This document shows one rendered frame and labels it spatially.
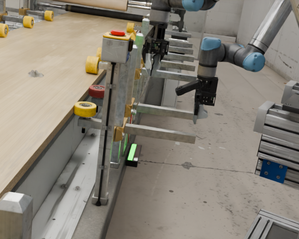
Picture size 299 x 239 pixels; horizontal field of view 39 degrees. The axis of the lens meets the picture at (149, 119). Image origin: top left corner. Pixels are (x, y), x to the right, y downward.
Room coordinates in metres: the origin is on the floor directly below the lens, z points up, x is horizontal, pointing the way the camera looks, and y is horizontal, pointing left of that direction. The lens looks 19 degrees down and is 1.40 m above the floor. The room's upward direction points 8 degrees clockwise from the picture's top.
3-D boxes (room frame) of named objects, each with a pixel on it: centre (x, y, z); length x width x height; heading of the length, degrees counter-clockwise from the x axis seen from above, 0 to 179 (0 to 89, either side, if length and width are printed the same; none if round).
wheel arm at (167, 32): (3.46, 0.01, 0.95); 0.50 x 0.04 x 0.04; 88
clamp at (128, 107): (1.69, 0.10, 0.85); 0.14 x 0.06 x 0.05; 178
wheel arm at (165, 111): (1.71, 0.04, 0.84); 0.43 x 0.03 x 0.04; 88
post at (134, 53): (1.67, 0.10, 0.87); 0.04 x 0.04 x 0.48; 88
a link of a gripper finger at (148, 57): (1.62, 0.03, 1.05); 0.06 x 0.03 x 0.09; 19
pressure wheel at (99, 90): (1.71, 0.23, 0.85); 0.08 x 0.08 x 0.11
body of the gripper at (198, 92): (1.70, -0.21, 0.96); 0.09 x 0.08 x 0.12; 88
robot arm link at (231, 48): (1.73, -0.30, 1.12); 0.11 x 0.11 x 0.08; 28
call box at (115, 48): (1.16, 0.12, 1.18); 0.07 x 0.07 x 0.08; 88
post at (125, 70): (1.42, 0.11, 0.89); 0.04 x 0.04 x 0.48; 88
